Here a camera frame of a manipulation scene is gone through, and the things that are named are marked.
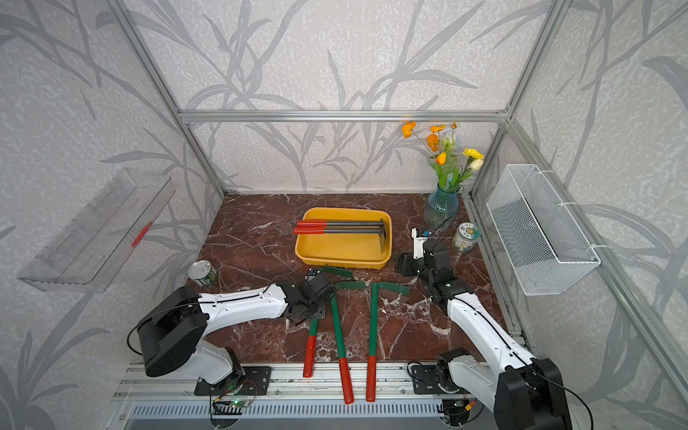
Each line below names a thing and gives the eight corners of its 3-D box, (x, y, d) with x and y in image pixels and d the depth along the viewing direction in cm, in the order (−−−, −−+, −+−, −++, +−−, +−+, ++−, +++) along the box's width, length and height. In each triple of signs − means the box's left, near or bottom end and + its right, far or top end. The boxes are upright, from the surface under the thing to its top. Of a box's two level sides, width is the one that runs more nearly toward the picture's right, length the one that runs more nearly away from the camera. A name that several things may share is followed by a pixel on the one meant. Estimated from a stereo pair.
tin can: (193, 287, 94) (184, 278, 89) (201, 269, 99) (192, 260, 94) (213, 287, 94) (205, 278, 89) (220, 269, 99) (213, 260, 94)
